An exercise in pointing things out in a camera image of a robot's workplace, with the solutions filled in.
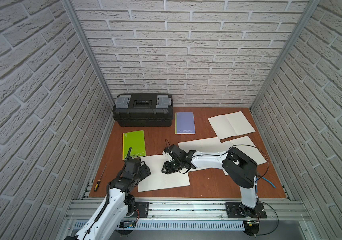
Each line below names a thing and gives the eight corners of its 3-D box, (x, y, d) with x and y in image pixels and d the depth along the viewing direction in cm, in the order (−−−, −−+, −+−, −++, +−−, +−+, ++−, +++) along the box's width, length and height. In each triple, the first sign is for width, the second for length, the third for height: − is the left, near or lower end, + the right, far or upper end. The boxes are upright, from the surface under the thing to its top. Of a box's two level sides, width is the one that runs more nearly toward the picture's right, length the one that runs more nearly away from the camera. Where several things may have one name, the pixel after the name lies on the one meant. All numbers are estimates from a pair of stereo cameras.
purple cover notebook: (175, 134, 107) (175, 132, 105) (175, 114, 120) (175, 112, 118) (195, 134, 107) (195, 132, 105) (193, 114, 120) (193, 112, 118)
